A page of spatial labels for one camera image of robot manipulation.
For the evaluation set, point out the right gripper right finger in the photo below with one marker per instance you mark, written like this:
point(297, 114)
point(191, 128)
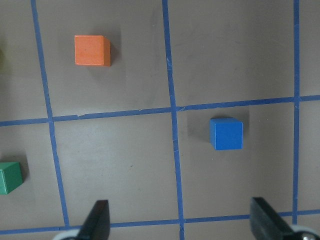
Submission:
point(266, 224)

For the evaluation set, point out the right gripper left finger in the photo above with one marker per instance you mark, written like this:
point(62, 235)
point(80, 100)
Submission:
point(97, 224)

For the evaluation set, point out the blue wooden block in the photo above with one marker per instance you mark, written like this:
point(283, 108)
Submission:
point(226, 133)

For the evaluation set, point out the green wooden block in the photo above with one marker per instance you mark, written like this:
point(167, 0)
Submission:
point(10, 177)

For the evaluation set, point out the orange wooden block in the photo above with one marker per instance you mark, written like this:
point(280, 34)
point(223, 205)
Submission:
point(92, 50)

